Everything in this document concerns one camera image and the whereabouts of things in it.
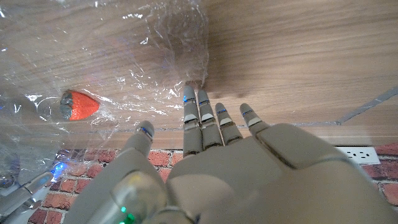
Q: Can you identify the grey tape outline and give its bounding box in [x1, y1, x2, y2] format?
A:
[337, 86, 398, 125]

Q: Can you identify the white power strip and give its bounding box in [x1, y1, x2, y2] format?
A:
[335, 146, 382, 165]

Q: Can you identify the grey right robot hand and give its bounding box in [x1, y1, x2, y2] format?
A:
[0, 169, 57, 223]

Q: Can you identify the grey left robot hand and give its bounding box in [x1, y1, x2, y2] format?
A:
[63, 85, 398, 224]

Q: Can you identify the red brick print backdrop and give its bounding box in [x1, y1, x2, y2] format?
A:
[27, 142, 398, 224]

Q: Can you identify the small red fruit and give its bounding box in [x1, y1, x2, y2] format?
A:
[59, 89, 101, 121]

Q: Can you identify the clear plastic wrap sheet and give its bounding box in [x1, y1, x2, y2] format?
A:
[0, 0, 209, 187]

